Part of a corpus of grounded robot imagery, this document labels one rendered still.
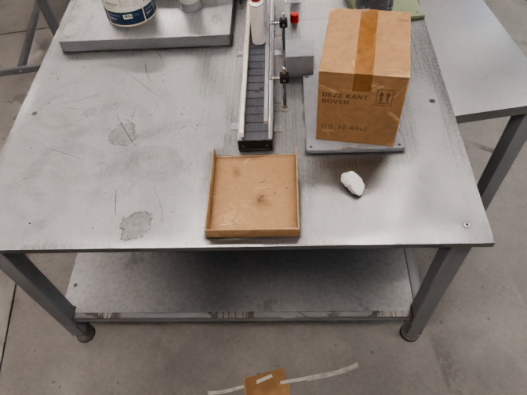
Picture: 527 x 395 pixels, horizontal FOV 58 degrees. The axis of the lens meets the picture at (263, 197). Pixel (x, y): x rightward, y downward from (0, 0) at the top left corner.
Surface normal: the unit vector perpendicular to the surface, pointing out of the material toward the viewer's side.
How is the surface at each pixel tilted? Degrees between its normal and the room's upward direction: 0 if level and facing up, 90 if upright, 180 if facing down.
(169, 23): 0
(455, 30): 0
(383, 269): 1
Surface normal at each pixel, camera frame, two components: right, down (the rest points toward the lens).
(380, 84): -0.18, 0.80
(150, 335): -0.06, -0.59
